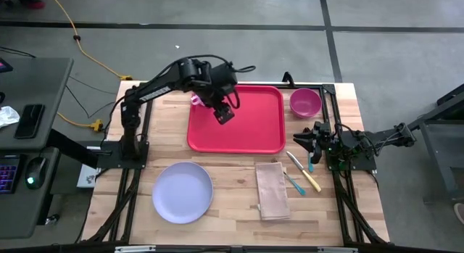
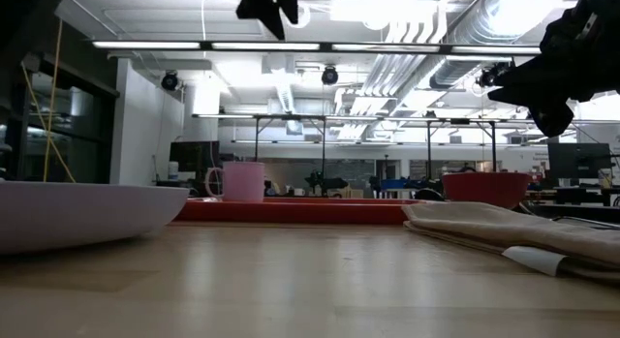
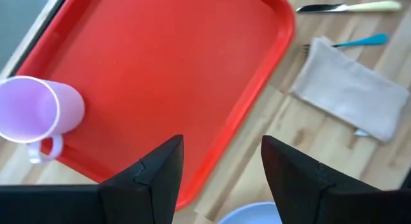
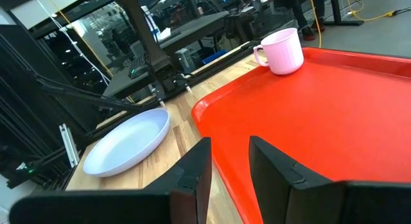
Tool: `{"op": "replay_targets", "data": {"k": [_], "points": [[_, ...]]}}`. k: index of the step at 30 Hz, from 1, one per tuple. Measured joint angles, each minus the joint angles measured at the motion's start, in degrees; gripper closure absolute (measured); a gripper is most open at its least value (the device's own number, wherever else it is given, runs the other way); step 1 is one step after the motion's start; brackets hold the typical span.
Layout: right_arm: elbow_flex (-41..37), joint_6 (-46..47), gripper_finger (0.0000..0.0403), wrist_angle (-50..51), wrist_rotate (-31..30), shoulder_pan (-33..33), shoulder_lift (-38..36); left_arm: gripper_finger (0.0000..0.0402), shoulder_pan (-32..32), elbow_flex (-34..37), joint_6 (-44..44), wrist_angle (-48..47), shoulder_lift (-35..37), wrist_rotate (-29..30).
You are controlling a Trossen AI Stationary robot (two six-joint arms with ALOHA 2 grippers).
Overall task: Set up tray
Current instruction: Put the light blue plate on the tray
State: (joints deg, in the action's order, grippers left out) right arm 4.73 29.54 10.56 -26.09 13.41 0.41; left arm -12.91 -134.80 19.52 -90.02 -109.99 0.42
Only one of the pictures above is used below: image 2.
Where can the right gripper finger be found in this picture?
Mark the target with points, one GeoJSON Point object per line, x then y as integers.
{"type": "Point", "coordinates": [533, 74]}
{"type": "Point", "coordinates": [533, 96]}

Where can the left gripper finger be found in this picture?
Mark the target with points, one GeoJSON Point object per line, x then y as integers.
{"type": "Point", "coordinates": [292, 4]}
{"type": "Point", "coordinates": [266, 9]}

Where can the magenta plastic bowl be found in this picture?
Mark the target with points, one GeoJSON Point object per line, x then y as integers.
{"type": "Point", "coordinates": [484, 188]}

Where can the beige napkin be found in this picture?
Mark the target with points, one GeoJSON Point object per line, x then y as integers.
{"type": "Point", "coordinates": [508, 231]}

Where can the pink plastic mug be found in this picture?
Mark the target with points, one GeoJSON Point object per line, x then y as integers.
{"type": "Point", "coordinates": [242, 180]}

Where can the lavender plastic plate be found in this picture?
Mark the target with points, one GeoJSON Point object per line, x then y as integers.
{"type": "Point", "coordinates": [72, 212]}

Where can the black background robot arm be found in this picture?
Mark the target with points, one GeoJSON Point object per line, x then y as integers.
{"type": "Point", "coordinates": [324, 183]}

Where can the red plastic tray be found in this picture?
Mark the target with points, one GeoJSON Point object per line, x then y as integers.
{"type": "Point", "coordinates": [290, 212]}

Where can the black ceiling track lamp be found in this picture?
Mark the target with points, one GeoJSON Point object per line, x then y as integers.
{"type": "Point", "coordinates": [486, 76]}

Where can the overhead light bar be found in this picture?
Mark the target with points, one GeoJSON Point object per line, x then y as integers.
{"type": "Point", "coordinates": [206, 46]}

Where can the black computer monitor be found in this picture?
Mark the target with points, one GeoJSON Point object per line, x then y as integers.
{"type": "Point", "coordinates": [194, 156]}
{"type": "Point", "coordinates": [579, 161]}

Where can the black round ceiling fixture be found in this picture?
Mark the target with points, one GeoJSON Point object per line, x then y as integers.
{"type": "Point", "coordinates": [169, 80]}
{"type": "Point", "coordinates": [330, 75]}

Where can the blue storage bin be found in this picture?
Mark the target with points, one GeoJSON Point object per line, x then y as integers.
{"type": "Point", "coordinates": [399, 184]}

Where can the white bucket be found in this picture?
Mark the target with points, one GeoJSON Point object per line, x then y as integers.
{"type": "Point", "coordinates": [173, 171]}

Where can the black background station frame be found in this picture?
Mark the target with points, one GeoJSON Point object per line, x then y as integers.
{"type": "Point", "coordinates": [290, 117]}

